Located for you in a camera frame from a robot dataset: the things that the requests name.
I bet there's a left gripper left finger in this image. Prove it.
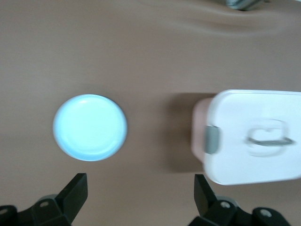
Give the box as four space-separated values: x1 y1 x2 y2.
14 173 89 226

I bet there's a grey box latch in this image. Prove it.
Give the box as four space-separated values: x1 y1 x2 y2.
204 126 222 155

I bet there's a white lidded storage box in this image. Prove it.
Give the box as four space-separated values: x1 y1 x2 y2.
191 89 301 186

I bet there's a brown table mat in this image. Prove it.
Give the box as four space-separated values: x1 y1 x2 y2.
0 0 301 226

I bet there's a grey metal camera mount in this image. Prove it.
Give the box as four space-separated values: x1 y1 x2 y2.
224 0 265 12

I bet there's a light blue round plate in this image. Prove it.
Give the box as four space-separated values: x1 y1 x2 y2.
53 94 129 162

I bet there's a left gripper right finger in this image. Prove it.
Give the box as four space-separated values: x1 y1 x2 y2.
190 174 253 226

